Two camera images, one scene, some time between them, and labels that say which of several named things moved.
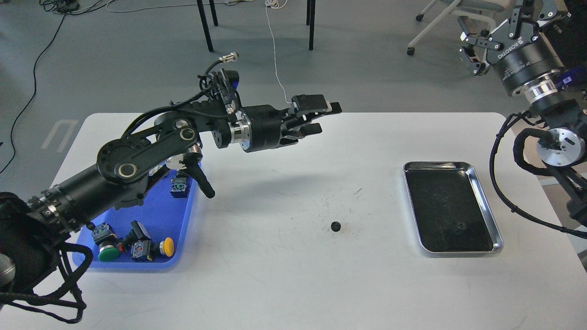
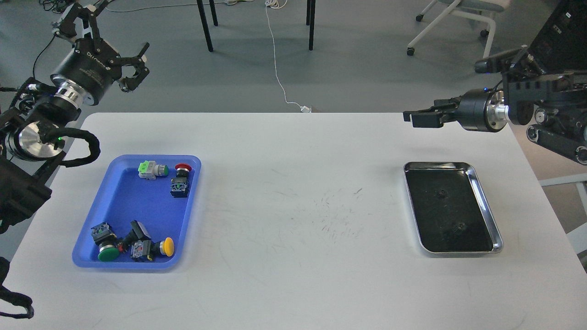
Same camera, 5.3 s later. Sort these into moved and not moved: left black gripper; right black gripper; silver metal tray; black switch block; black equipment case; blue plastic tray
Moved: left black gripper; right black gripper
Not moved: black equipment case; silver metal tray; blue plastic tray; black switch block
